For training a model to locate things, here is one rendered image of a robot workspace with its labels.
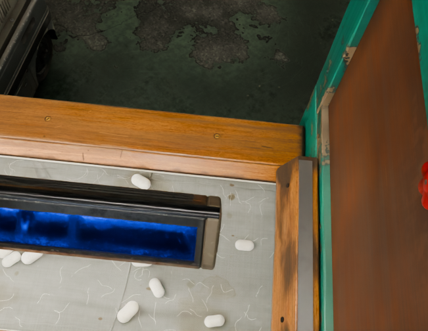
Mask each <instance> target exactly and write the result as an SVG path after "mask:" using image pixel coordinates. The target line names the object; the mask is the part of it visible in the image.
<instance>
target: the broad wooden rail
mask: <svg viewBox="0 0 428 331"><path fill-rule="evenodd" d="M0 155H1V156H14V157H21V158H33V159H40V160H52V161H60V162H72V163H79V164H91V165H98V166H110V167H123V168H130V169H142V170H149V171H162V172H169V173H181V174H188V175H201V176H208V177H220V178H227V179H240V180H247V181H259V182H266V183H276V171H277V169H278V168H279V167H280V166H282V165H283V164H286V163H287V162H289V161H290V160H292V159H293V158H296V157H297V156H305V128H304V126H303V125H293V124H286V123H274V122H266V121H254V120H242V119H235V118H223V117H216V116H204V115H197V114H184V113H178V112H165V111H158V110H146V109H139V108H127V107H120V106H108V105H101V104H89V103H82V102H69V101H63V100H50V99H38V98H31V97H19V96H12V95H0Z"/></svg>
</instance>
